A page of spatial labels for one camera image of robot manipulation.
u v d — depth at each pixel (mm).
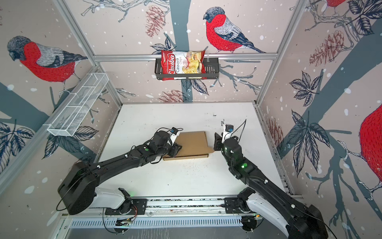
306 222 390
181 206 748
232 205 719
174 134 747
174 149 744
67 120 715
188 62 875
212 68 949
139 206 734
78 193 411
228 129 655
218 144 684
